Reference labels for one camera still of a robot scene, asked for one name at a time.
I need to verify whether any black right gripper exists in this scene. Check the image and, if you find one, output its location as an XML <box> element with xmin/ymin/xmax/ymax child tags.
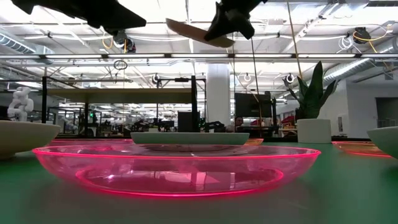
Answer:
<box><xmin>203</xmin><ymin>0</ymin><xmax>268</xmax><ymax>42</ymax></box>

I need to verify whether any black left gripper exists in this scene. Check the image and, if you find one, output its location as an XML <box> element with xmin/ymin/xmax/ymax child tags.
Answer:
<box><xmin>11</xmin><ymin>0</ymin><xmax>147</xmax><ymax>35</ymax></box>

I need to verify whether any tan plate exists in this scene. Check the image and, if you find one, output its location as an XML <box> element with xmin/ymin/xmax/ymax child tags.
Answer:
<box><xmin>165</xmin><ymin>17</ymin><xmax>236</xmax><ymax>49</ymax></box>

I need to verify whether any grey-green plate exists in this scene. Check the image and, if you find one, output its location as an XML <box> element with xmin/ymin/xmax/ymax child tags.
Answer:
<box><xmin>130</xmin><ymin>132</ymin><xmax>251</xmax><ymax>146</ymax></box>

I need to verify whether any cream white plate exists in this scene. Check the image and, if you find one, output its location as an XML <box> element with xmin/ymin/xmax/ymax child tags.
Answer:
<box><xmin>0</xmin><ymin>119</ymin><xmax>62</xmax><ymax>160</ymax></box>

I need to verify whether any large transparent pink plate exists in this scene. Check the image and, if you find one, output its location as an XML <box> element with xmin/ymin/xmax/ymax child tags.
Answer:
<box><xmin>32</xmin><ymin>143</ymin><xmax>322</xmax><ymax>198</ymax></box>

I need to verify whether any transparent pink-orange plate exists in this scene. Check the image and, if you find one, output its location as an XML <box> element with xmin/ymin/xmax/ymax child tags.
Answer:
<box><xmin>331</xmin><ymin>141</ymin><xmax>393</xmax><ymax>159</ymax></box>

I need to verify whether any black-framed wooden shelf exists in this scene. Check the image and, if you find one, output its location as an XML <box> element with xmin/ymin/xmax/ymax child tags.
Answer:
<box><xmin>41</xmin><ymin>75</ymin><xmax>207</xmax><ymax>140</ymax></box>

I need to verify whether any white round column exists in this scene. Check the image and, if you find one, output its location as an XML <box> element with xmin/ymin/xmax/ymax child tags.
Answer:
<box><xmin>206</xmin><ymin>63</ymin><xmax>232</xmax><ymax>133</ymax></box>

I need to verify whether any black monitor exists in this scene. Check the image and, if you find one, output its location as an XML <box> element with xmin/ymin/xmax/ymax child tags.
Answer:
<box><xmin>234</xmin><ymin>92</ymin><xmax>273</xmax><ymax>119</ymax></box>

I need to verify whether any person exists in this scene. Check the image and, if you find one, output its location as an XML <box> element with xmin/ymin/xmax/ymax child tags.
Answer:
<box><xmin>226</xmin><ymin>116</ymin><xmax>245</xmax><ymax>133</ymax></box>

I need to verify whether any green snake plant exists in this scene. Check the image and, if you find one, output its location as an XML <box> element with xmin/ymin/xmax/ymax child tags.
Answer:
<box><xmin>287</xmin><ymin>60</ymin><xmax>338</xmax><ymax>121</ymax></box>

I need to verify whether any white plant pot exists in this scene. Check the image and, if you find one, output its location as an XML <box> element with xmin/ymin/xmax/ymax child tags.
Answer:
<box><xmin>297</xmin><ymin>118</ymin><xmax>332</xmax><ymax>144</ymax></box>

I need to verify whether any ceiling cable reel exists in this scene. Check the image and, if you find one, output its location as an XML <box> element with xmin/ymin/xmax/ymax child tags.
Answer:
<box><xmin>353</xmin><ymin>27</ymin><xmax>373</xmax><ymax>45</ymax></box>
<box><xmin>112</xmin><ymin>30</ymin><xmax>137</xmax><ymax>54</ymax></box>

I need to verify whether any thin yellow hanging cable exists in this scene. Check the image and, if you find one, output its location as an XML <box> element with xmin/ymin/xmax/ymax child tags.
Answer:
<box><xmin>286</xmin><ymin>0</ymin><xmax>303</xmax><ymax>79</ymax></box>

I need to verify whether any silver air duct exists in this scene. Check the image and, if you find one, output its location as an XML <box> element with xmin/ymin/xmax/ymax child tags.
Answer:
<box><xmin>0</xmin><ymin>32</ymin><xmax>55</xmax><ymax>65</ymax></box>
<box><xmin>323</xmin><ymin>37</ymin><xmax>398</xmax><ymax>90</ymax></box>

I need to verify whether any black rig frame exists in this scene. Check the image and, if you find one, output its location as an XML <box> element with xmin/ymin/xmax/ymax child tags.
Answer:
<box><xmin>55</xmin><ymin>134</ymin><xmax>371</xmax><ymax>144</ymax></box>

